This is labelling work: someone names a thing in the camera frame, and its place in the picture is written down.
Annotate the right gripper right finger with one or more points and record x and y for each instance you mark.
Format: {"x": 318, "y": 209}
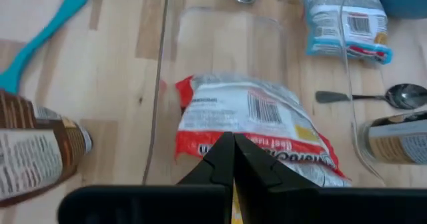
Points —
{"x": 300, "y": 205}

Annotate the Trader Joe's taco seasoning packet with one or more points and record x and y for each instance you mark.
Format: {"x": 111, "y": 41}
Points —
{"x": 33, "y": 150}

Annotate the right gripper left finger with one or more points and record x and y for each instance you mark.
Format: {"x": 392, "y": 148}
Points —
{"x": 187, "y": 204}

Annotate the red Maruchan ramen packet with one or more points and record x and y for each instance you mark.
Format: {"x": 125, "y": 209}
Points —
{"x": 233, "y": 110}

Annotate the yellow chicken ramen packet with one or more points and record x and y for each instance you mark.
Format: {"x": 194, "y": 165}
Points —
{"x": 237, "y": 214}

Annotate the clear plastic bin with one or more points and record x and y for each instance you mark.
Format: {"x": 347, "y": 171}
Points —
{"x": 230, "y": 44}

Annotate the teal flat lid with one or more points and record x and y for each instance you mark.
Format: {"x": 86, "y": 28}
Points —
{"x": 43, "y": 34}

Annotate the blue ramen packet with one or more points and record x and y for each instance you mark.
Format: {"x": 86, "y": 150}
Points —
{"x": 333, "y": 27}

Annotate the blue bowl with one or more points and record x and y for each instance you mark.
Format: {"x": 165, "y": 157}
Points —
{"x": 403, "y": 0}

